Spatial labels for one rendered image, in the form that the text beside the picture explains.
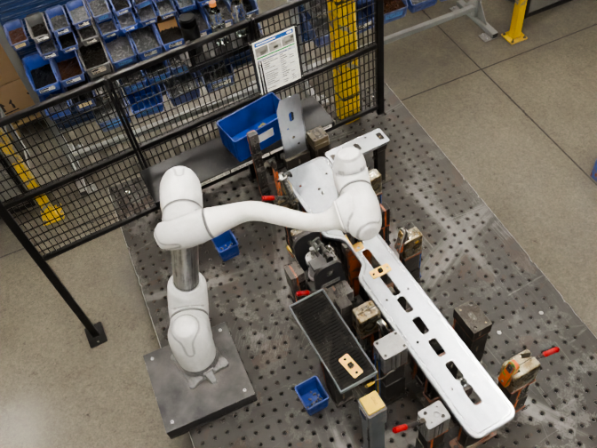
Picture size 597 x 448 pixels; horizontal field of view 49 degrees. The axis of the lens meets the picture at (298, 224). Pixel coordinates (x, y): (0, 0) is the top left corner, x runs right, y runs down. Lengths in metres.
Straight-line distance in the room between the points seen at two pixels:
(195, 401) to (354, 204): 1.14
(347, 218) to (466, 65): 3.20
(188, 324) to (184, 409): 0.35
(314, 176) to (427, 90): 2.04
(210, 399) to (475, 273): 1.24
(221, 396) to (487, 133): 2.62
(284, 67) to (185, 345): 1.31
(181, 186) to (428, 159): 1.53
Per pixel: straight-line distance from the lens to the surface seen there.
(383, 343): 2.27
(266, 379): 2.70
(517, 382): 2.35
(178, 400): 2.68
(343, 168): 1.95
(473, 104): 4.66
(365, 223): 1.86
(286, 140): 2.88
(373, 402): 2.13
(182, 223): 2.07
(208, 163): 2.97
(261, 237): 3.07
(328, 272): 2.38
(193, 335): 2.48
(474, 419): 2.31
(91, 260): 4.18
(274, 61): 2.97
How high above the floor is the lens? 3.14
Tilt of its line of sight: 52 degrees down
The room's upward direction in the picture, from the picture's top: 10 degrees counter-clockwise
